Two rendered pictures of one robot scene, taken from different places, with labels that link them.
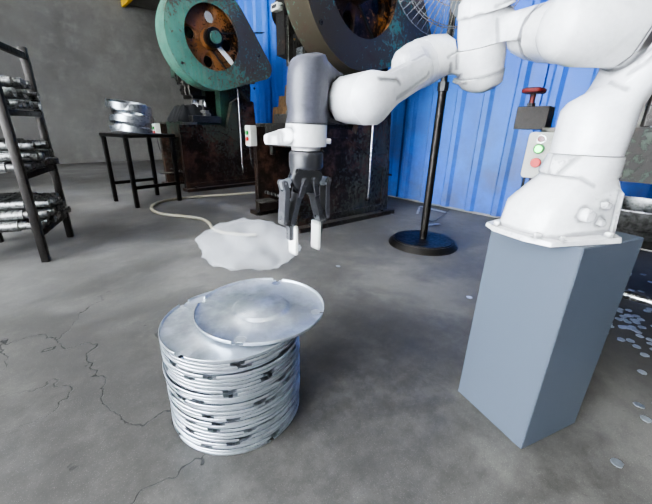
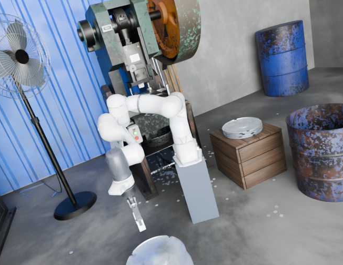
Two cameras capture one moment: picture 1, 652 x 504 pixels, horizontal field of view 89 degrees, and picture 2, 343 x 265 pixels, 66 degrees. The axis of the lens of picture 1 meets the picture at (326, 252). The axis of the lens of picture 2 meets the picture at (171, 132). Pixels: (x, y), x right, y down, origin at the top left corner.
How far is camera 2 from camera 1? 1.07 m
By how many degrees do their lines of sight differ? 61
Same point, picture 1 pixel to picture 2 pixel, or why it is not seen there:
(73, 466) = not seen: outside the picture
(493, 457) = (221, 223)
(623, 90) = (183, 118)
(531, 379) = (211, 196)
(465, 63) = (120, 120)
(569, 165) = (186, 139)
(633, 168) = (158, 124)
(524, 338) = (203, 187)
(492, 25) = (125, 106)
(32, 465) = not seen: outside the picture
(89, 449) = not seen: outside the picture
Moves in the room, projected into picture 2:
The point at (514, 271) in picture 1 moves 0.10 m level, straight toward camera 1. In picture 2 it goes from (190, 173) to (201, 177)
